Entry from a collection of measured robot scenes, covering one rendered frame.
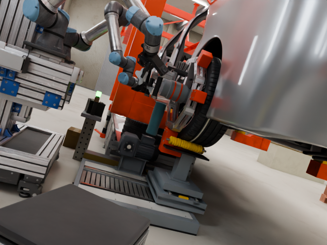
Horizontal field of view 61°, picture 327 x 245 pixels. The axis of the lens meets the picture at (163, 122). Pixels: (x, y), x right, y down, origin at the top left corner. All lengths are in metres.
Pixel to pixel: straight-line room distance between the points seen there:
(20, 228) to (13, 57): 1.00
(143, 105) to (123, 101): 0.18
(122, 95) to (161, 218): 1.12
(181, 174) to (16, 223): 1.48
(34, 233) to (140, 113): 1.80
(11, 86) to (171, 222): 1.24
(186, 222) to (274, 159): 6.59
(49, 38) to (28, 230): 1.15
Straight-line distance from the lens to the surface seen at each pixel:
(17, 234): 0.78
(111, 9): 1.99
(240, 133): 4.95
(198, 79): 1.80
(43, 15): 1.63
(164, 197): 1.92
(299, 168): 8.88
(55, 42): 1.70
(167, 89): 1.96
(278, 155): 8.33
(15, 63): 1.60
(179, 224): 1.85
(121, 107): 2.42
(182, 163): 2.09
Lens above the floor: 0.74
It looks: 4 degrees down
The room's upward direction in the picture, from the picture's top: 19 degrees clockwise
